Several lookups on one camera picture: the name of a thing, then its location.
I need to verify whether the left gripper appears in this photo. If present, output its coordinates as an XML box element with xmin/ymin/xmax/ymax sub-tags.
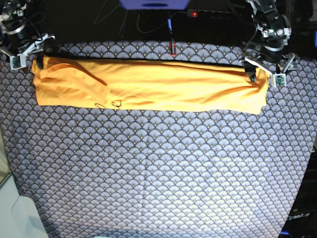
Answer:
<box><xmin>241</xmin><ymin>29</ymin><xmax>298</xmax><ymax>83</ymax></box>

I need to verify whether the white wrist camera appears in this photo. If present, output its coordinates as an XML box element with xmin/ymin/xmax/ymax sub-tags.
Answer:
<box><xmin>270</xmin><ymin>73</ymin><xmax>287</xmax><ymax>87</ymax></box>
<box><xmin>9</xmin><ymin>55</ymin><xmax>26</xmax><ymax>70</ymax></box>

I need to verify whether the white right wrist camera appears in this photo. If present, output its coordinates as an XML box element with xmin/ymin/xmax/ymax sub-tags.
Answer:
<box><xmin>9</xmin><ymin>55</ymin><xmax>26</xmax><ymax>70</ymax></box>

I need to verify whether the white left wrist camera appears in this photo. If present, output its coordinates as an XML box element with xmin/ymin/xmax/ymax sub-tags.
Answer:
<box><xmin>270</xmin><ymin>73</ymin><xmax>287</xmax><ymax>87</ymax></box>

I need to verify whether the blue fan-pattern tablecloth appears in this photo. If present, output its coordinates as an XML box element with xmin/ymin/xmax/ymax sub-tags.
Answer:
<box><xmin>0</xmin><ymin>39</ymin><xmax>317</xmax><ymax>238</ymax></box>

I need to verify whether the black power strip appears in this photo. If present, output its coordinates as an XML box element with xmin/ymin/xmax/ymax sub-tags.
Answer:
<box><xmin>186</xmin><ymin>9</ymin><xmax>237</xmax><ymax>20</ymax></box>

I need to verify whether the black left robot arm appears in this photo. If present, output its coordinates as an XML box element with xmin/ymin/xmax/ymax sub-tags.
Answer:
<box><xmin>242</xmin><ymin>0</ymin><xmax>295</xmax><ymax>87</ymax></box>

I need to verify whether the red black table clamp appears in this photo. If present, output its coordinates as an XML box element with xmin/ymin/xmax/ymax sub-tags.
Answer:
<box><xmin>168</xmin><ymin>41</ymin><xmax>177</xmax><ymax>56</ymax></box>

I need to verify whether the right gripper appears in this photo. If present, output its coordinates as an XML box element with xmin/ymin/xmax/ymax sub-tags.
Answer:
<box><xmin>0</xmin><ymin>22</ymin><xmax>55</xmax><ymax>69</ymax></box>

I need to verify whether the blue base camera mount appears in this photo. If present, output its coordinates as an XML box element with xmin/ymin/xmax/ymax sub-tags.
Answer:
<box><xmin>119</xmin><ymin>0</ymin><xmax>189</xmax><ymax>10</ymax></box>

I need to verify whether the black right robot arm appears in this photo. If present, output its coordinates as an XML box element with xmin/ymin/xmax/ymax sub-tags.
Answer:
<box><xmin>0</xmin><ymin>0</ymin><xmax>55</xmax><ymax>70</ymax></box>

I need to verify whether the yellow T-shirt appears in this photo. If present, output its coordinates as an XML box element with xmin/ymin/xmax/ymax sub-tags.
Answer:
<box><xmin>32</xmin><ymin>56</ymin><xmax>269</xmax><ymax>115</ymax></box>

